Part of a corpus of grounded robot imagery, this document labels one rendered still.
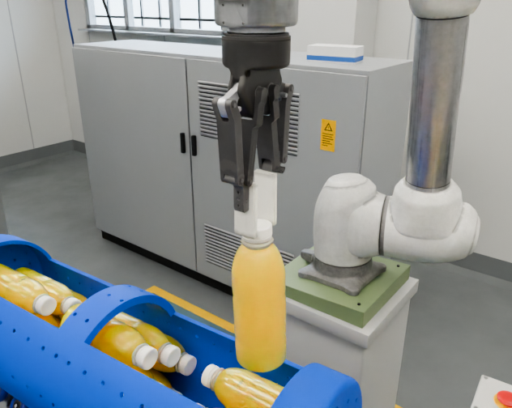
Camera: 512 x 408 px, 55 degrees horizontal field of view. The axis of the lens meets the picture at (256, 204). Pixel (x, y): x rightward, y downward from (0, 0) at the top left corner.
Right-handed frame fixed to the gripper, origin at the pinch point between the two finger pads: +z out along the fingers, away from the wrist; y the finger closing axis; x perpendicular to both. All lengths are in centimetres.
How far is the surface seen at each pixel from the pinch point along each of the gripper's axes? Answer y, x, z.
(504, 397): -29, 30, 38
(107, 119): -168, -231, 51
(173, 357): -5.8, -22.1, 38.0
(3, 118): -236, -480, 95
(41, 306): 2, -50, 33
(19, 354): 12, -41, 34
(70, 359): 9.9, -29.6, 31.0
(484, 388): -31, 27, 40
